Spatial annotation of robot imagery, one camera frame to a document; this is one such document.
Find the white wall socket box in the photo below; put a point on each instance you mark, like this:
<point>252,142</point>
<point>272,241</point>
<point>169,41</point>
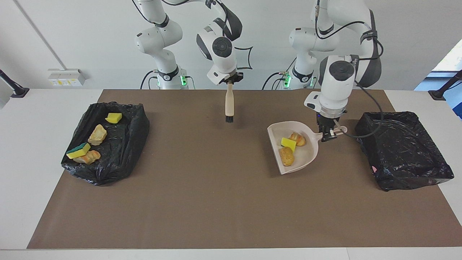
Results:
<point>65,77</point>

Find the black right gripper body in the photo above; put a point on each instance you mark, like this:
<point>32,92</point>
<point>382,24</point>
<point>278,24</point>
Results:
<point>236,76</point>

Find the beige plastic dustpan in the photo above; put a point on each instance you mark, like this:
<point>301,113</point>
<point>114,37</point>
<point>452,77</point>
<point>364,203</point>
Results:
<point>306,155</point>

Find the notched yellow sponge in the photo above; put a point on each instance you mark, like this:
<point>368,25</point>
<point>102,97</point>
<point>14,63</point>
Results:
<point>114,118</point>

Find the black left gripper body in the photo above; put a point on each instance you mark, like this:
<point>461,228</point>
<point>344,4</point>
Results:
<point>326,122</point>

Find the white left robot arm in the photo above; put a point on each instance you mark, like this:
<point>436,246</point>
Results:
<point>337,83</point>

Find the loosely crumpled black-bagged bin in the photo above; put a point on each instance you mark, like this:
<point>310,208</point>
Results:
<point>119,159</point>

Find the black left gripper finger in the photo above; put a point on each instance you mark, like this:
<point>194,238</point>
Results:
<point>325,137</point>
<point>335,133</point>

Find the pale beige toy bread chunk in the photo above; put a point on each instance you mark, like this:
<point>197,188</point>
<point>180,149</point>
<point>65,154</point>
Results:
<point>97,135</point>

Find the black-bagged bin with pink spot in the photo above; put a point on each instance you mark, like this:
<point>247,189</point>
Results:
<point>400,151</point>

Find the orange striped toy croissant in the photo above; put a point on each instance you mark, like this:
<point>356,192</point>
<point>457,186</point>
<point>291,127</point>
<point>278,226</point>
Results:
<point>90,157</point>

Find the pale golden toy pastry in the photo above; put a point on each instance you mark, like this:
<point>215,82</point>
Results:
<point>299,139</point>

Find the brown toy bread roll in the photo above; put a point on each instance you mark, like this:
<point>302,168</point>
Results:
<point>287,156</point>

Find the black pole stand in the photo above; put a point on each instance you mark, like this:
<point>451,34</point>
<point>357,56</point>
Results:
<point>438,95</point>
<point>20,92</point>

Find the yellow sponge with green side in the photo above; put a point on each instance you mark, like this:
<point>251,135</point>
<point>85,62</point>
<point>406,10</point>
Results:
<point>77,151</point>

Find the small yellow sponge wedge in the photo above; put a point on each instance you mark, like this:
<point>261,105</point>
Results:
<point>288,143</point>

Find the brown table mat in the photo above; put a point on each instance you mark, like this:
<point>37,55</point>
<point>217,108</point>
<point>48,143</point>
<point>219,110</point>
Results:
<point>231,224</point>

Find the beige hand brush black bristles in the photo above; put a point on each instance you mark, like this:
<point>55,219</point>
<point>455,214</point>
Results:
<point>229,103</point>

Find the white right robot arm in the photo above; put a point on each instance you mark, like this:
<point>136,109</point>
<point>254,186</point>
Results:
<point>158,36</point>

